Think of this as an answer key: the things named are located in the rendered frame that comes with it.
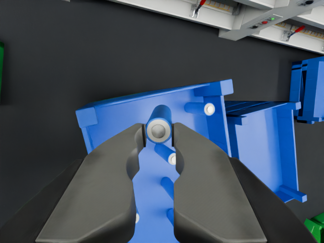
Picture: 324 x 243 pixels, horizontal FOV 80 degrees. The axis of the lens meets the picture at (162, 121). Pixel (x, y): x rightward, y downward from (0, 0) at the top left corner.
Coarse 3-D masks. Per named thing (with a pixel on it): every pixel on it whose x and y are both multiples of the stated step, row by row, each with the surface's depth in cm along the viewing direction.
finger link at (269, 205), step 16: (240, 176) 8; (256, 176) 8; (256, 192) 7; (272, 192) 7; (256, 208) 6; (272, 208) 6; (288, 208) 6; (272, 224) 6; (288, 224) 6; (304, 224) 6; (272, 240) 6; (288, 240) 6; (304, 240) 6
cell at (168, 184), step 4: (164, 180) 32; (168, 180) 31; (164, 184) 31; (168, 184) 30; (172, 184) 30; (164, 188) 31; (168, 188) 29; (172, 188) 29; (168, 192) 29; (172, 192) 28; (172, 196) 28
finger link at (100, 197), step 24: (120, 144) 10; (144, 144) 12; (96, 168) 8; (120, 168) 8; (72, 192) 7; (96, 192) 7; (120, 192) 7; (72, 216) 6; (96, 216) 6; (120, 216) 6; (48, 240) 6; (72, 240) 6; (96, 240) 6; (120, 240) 7
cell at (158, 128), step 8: (152, 112) 16; (160, 112) 14; (168, 112) 16; (152, 120) 13; (160, 120) 13; (168, 120) 13; (152, 128) 12; (160, 128) 12; (168, 128) 13; (152, 136) 13; (160, 136) 13; (168, 136) 13
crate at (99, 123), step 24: (144, 96) 25; (168, 96) 32; (192, 96) 33; (216, 96) 30; (96, 120) 21; (120, 120) 29; (144, 120) 31; (192, 120) 33; (216, 120) 31; (96, 144) 29; (168, 144) 32; (216, 144) 33; (144, 168) 32; (168, 168) 33; (144, 192) 32; (144, 216) 32; (144, 240) 33; (168, 240) 34
